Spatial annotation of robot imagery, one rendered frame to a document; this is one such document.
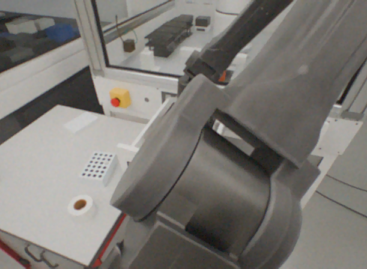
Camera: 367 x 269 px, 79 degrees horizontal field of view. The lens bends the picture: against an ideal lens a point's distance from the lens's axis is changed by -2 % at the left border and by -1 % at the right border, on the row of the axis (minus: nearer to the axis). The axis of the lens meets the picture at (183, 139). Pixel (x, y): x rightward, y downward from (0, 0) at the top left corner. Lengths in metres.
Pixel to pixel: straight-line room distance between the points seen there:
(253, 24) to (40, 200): 0.77
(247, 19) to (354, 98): 0.51
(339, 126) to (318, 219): 1.00
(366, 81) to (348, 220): 1.23
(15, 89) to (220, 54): 0.98
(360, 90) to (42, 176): 1.05
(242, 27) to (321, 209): 1.57
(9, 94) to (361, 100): 1.33
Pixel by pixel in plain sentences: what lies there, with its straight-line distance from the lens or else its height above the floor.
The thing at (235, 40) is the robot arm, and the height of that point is 1.24.
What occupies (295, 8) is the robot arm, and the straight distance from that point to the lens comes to 0.19.
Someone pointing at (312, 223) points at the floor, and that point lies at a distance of 1.76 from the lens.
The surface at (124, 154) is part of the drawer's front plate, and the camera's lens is 0.68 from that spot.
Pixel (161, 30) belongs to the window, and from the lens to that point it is 0.84.
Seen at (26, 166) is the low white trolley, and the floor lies 0.76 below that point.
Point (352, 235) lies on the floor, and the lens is 1.85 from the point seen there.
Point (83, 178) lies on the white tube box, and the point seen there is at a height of 0.80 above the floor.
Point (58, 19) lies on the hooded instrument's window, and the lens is 1.44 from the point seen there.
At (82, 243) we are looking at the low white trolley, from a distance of 0.72.
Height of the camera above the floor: 1.37
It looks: 41 degrees down
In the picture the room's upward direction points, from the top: straight up
